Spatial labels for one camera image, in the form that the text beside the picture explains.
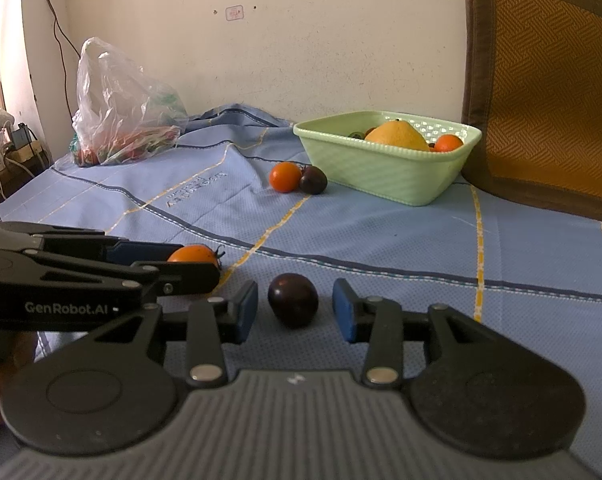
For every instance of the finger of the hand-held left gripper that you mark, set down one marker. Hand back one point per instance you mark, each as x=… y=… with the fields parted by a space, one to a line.
x=181 y=280
x=141 y=251

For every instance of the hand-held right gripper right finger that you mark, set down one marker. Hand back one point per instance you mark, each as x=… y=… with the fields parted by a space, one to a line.
x=343 y=310

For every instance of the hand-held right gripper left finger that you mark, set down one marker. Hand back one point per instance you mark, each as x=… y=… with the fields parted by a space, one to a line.
x=248 y=310

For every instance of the small orange tomato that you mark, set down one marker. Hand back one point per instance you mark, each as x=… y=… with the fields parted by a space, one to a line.
x=285 y=177
x=193 y=255

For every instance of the dark purple tomato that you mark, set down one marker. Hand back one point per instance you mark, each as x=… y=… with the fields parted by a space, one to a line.
x=293 y=300
x=313 y=180

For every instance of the light green plastic basket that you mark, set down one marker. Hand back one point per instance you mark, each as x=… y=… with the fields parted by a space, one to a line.
x=381 y=175

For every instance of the orange mandarin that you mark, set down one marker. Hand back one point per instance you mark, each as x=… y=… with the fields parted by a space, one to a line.
x=448 y=143

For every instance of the person's left hand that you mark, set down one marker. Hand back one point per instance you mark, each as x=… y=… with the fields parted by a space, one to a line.
x=8 y=360

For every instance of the blue checked blanket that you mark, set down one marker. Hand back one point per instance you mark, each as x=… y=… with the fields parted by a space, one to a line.
x=381 y=250

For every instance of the pile of bagged tomatoes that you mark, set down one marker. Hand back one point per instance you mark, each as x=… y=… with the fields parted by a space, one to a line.
x=126 y=142

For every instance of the clear plastic bag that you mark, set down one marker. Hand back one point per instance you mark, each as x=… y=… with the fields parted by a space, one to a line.
x=111 y=90

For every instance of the black power adapter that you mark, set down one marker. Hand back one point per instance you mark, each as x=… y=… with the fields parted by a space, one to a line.
x=21 y=136

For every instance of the large yellow citrus fruit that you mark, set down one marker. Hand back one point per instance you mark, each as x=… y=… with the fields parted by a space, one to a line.
x=398 y=135

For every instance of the pink wall sticker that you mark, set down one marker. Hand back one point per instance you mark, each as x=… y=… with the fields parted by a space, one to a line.
x=234 y=12

